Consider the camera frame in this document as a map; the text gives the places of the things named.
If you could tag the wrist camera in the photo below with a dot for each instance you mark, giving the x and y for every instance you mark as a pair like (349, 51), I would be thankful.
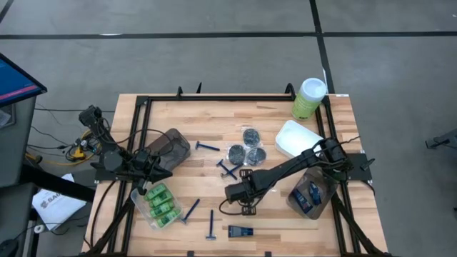
(235, 192)
(160, 173)

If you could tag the white plastic tray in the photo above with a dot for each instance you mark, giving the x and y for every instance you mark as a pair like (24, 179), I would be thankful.
(296, 137)

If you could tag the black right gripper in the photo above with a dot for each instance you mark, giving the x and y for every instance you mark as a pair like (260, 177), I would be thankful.
(258, 180)

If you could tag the navy blue toiletry tube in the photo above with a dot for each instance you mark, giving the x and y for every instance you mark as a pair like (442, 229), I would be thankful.
(315, 192)
(301, 200)
(240, 231)

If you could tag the printed white paper sheet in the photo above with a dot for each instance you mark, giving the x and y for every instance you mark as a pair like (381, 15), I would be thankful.
(53, 210)

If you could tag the disinfecting wipes canister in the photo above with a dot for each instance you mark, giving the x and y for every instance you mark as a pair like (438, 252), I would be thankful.
(307, 101)

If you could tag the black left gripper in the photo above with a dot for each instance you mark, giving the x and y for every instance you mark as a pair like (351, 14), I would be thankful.
(143, 168)

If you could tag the monitor with blue screen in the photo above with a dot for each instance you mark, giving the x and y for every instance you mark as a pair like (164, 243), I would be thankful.
(14, 84)

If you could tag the white tape roll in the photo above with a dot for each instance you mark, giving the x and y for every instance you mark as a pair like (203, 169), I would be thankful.
(38, 228)

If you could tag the small white sticker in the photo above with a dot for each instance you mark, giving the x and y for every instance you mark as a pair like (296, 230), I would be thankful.
(341, 95)

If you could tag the clear plastic container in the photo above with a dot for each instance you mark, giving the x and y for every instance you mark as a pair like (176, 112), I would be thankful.
(137, 197)

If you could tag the smoky transparent plastic bin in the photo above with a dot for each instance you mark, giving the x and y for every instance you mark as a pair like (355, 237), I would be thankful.
(314, 211)
(175, 146)

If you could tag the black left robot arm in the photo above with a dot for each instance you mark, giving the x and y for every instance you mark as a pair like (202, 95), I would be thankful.
(112, 161)

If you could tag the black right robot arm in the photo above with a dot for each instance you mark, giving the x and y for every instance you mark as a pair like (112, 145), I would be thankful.
(292, 165)

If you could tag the grey cabinet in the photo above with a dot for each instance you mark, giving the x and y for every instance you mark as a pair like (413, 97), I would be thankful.
(14, 150)

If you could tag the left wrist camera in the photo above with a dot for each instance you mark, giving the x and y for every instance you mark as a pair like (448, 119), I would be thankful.
(160, 173)

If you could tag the black stand leg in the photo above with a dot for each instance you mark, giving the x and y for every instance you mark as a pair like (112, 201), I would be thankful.
(53, 183)

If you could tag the black round object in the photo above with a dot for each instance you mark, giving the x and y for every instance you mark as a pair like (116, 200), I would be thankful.
(7, 247)

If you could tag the blue disposable razor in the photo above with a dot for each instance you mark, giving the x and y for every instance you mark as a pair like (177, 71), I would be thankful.
(236, 167)
(208, 146)
(191, 210)
(222, 165)
(211, 223)

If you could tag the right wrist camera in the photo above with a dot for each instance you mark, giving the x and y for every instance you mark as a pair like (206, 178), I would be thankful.
(235, 192)

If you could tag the green travel bottle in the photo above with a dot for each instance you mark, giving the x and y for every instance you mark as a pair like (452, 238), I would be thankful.
(168, 217)
(155, 191)
(162, 209)
(160, 199)

